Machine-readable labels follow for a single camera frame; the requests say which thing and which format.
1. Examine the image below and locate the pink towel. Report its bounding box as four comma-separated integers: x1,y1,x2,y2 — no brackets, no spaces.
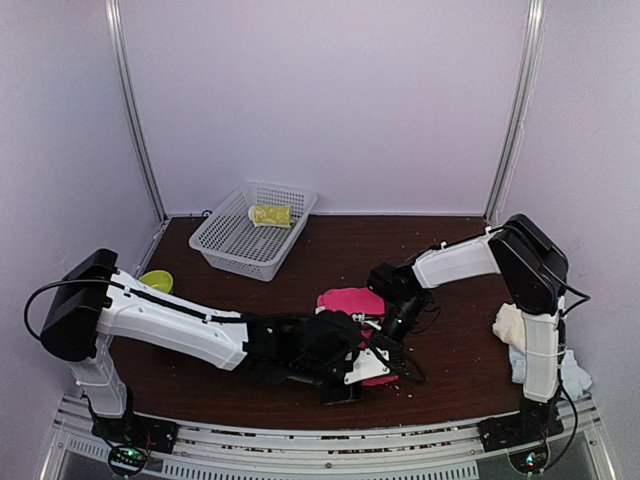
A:
316,286,401,389

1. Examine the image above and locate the green and white patterned towel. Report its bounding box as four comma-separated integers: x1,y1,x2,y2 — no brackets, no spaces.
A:
248,204,292,228

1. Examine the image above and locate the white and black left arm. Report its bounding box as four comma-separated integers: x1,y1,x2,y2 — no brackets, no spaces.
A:
23,249,364,444

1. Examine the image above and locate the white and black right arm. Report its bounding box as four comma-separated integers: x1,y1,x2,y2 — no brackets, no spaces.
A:
367,214,590,442

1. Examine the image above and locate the white perforated plastic basket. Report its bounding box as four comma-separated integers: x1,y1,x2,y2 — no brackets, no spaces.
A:
189,182,318,282

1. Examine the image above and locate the green bowl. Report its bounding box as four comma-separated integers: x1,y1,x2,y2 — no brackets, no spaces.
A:
139,270,174,294

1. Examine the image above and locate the cream towel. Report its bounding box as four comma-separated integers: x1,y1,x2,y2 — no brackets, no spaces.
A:
492,303,526,352

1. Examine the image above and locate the light blue towel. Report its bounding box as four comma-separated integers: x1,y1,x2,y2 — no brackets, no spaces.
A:
509,346,592,400

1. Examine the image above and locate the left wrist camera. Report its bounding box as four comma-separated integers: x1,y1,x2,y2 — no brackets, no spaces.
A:
343,348,391,385

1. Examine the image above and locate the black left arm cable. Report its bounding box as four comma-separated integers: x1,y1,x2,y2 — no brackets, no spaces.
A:
24,279,429,386

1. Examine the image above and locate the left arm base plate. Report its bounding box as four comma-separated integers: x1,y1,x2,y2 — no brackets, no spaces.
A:
92,414,179,454

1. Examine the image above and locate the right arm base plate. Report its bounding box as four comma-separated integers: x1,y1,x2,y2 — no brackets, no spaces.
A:
477,412,564,452

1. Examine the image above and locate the left aluminium corner post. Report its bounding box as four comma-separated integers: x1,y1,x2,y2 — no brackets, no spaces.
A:
105,0,168,223

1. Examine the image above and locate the aluminium corner post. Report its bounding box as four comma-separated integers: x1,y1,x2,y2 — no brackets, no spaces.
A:
483,0,546,225
105,0,168,223

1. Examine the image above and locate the right aluminium corner post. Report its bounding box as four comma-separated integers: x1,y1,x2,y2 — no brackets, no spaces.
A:
483,0,546,225

